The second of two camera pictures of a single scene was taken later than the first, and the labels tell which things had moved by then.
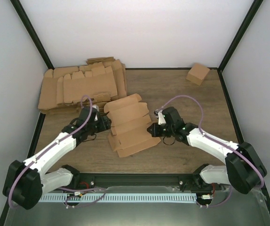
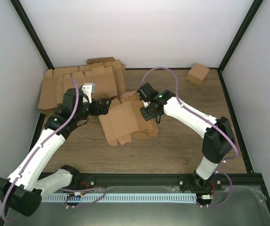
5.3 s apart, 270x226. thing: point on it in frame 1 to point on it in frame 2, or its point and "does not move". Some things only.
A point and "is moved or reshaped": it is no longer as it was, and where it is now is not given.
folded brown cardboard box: [197, 73] does not move
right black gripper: [155, 133] to [146, 116]
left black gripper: [105, 125] to [97, 111]
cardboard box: [131, 133] is moved or reshaped
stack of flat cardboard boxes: [102, 79] does not move
